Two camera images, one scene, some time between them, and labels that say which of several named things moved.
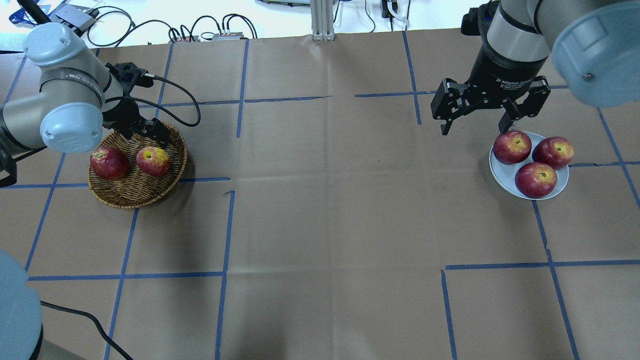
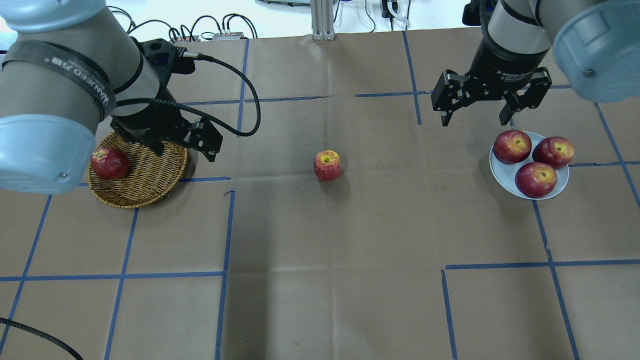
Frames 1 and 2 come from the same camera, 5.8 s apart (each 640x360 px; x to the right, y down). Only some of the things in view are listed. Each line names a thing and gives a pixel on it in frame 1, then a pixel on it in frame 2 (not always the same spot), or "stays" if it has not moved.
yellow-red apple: (153, 161) to (327, 165)
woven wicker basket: (137, 189) stays
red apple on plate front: (535, 180) stays
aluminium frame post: (322, 20) stays
